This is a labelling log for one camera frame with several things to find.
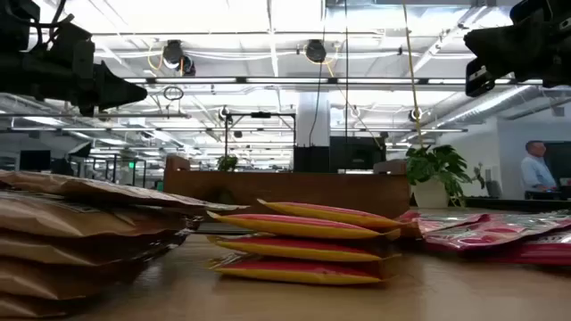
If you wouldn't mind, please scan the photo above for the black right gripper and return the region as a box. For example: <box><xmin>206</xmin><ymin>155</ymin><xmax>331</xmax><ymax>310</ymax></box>
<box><xmin>463</xmin><ymin>0</ymin><xmax>571</xmax><ymax>88</ymax></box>

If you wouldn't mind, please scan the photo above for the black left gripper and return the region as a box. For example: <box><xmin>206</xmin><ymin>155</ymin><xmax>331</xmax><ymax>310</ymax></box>
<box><xmin>0</xmin><ymin>24</ymin><xmax>149</xmax><ymax>118</ymax></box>

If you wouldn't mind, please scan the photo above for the wooden tea organizer box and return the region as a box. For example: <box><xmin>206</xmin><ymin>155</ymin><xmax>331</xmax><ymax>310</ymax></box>
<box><xmin>162</xmin><ymin>153</ymin><xmax>411</xmax><ymax>219</ymax></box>

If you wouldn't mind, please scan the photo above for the long white light bar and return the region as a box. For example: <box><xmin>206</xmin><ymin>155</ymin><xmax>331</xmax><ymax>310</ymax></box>
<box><xmin>122</xmin><ymin>76</ymin><xmax>543</xmax><ymax>86</ymax></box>
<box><xmin>8</xmin><ymin>127</ymin><xmax>468</xmax><ymax>134</ymax></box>

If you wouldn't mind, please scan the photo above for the computer monitor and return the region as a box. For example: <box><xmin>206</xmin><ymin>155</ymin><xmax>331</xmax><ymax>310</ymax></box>
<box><xmin>19</xmin><ymin>149</ymin><xmax>52</xmax><ymax>172</ymax></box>

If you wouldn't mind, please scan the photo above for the small distant green plant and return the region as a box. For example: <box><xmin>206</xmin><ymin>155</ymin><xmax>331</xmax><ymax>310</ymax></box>
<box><xmin>216</xmin><ymin>153</ymin><xmax>239</xmax><ymax>173</ymax></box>

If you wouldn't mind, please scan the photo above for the green plant in white pot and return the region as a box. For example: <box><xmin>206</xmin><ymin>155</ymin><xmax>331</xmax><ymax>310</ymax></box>
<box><xmin>403</xmin><ymin>143</ymin><xmax>487</xmax><ymax>210</ymax></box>

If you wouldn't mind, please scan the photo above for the person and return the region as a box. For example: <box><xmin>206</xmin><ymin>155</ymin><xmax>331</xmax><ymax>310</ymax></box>
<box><xmin>520</xmin><ymin>139</ymin><xmax>559</xmax><ymax>201</ymax></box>

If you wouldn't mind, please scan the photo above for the grey office chair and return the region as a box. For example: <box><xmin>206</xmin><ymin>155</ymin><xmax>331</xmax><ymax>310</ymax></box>
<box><xmin>484</xmin><ymin>177</ymin><xmax>504</xmax><ymax>200</ymax></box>

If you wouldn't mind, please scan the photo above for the large black cabinet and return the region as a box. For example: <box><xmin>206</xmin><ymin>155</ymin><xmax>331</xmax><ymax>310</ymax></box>
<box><xmin>329</xmin><ymin>136</ymin><xmax>387</xmax><ymax>173</ymax></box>

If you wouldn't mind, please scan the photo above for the white building column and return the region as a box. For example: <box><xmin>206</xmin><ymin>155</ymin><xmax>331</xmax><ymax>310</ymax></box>
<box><xmin>296</xmin><ymin>91</ymin><xmax>331</xmax><ymax>148</ymax></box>

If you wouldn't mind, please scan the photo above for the small black cabinet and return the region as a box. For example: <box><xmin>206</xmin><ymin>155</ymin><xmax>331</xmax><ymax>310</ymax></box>
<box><xmin>293</xmin><ymin>144</ymin><xmax>331</xmax><ymax>174</ymax></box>

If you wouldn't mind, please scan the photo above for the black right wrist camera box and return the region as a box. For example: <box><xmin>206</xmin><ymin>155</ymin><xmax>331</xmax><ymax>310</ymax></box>
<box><xmin>465</xmin><ymin>57</ymin><xmax>496</xmax><ymax>98</ymax></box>

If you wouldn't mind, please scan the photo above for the black cable loop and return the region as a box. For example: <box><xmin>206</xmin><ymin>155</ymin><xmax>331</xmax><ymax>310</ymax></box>
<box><xmin>162</xmin><ymin>85</ymin><xmax>185</xmax><ymax>102</ymax></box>

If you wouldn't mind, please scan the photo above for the silver ventilation duct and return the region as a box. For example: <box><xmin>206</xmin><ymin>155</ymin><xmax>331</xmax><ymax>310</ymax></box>
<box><xmin>434</xmin><ymin>84</ymin><xmax>536</xmax><ymax>131</ymax></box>

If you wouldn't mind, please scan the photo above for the black hanging cord reel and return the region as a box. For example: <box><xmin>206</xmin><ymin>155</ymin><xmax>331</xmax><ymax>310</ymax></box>
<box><xmin>161</xmin><ymin>38</ymin><xmax>197</xmax><ymax>78</ymax></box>
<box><xmin>304</xmin><ymin>38</ymin><xmax>328</xmax><ymax>64</ymax></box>

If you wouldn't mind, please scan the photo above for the yellow power cable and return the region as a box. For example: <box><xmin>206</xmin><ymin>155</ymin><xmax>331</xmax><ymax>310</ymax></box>
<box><xmin>401</xmin><ymin>0</ymin><xmax>425</xmax><ymax>151</ymax></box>

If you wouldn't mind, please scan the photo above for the dark wall screen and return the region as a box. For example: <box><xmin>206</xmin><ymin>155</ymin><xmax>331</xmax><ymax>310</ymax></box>
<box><xmin>542</xmin><ymin>141</ymin><xmax>571</xmax><ymax>191</ymax></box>

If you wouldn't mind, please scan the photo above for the thin black power cable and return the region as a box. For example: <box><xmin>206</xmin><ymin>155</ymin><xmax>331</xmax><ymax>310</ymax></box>
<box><xmin>343</xmin><ymin>0</ymin><xmax>350</xmax><ymax>174</ymax></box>

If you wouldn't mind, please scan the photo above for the black metal stand frame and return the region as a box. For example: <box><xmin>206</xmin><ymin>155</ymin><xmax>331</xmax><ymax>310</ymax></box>
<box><xmin>223</xmin><ymin>111</ymin><xmax>297</xmax><ymax>158</ymax></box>

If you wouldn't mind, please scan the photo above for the black aluminium table frame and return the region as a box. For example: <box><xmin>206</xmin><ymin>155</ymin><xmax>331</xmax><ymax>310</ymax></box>
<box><xmin>463</xmin><ymin>197</ymin><xmax>571</xmax><ymax>213</ymax></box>

